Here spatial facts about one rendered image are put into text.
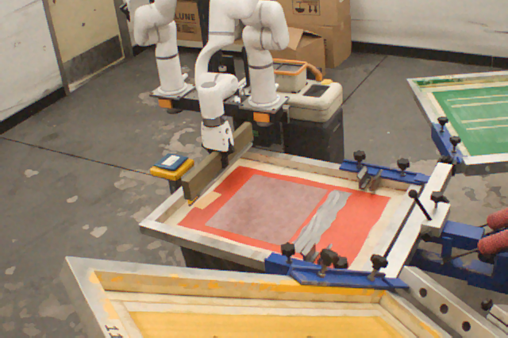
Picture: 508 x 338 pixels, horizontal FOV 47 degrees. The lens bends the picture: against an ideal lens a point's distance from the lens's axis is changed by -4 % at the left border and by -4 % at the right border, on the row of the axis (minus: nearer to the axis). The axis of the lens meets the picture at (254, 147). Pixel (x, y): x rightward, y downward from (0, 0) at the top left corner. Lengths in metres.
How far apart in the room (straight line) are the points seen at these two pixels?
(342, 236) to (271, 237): 0.23
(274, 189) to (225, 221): 0.24
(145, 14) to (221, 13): 0.48
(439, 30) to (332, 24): 0.98
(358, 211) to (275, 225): 0.28
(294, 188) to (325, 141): 0.85
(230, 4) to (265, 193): 0.67
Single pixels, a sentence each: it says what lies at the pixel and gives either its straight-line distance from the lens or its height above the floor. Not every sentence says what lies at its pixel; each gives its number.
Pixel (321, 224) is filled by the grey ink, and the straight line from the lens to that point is 1.96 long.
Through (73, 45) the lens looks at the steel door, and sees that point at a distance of 6.03.
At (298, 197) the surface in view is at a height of 0.96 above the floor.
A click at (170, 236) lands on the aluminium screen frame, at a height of 0.98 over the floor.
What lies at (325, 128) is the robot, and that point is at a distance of 2.94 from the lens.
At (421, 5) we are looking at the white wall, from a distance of 5.67.
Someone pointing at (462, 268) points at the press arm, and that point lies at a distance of 1.89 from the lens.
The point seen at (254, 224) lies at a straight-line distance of 2.00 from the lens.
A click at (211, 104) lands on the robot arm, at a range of 1.94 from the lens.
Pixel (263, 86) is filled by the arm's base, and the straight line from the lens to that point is 2.31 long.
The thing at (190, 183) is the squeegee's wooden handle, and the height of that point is 1.13.
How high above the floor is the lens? 2.14
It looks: 29 degrees down
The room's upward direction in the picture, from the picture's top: 7 degrees counter-clockwise
